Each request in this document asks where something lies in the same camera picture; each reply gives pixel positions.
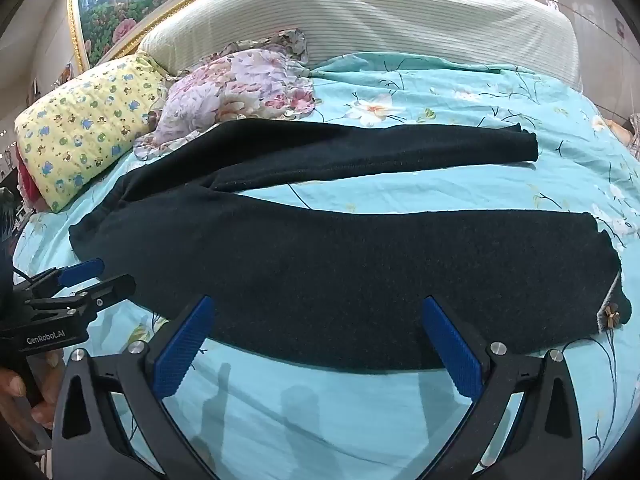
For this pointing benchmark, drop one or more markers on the white striped headboard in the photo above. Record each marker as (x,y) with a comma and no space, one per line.
(375,15)

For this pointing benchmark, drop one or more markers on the pink floral pillow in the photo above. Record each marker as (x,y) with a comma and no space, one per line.
(235,85)

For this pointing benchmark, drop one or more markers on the person's left hand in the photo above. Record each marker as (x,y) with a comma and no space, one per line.
(45,385)

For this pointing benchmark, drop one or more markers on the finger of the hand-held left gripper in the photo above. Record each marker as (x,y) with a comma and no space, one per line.
(82,269)
(115,287)

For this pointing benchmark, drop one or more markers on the teal floral bed sheet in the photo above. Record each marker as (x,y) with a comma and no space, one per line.
(400,190)

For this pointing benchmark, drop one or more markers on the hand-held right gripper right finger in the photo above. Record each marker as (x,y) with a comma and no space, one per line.
(450,350)

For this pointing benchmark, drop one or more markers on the black pants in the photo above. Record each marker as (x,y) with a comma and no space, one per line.
(325,270)

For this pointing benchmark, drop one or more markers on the red cloth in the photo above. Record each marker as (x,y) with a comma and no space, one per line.
(27,180)

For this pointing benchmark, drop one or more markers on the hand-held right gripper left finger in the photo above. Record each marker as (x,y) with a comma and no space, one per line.
(182,345)

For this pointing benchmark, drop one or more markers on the yellow printed pillow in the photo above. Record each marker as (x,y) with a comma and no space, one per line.
(85,125)

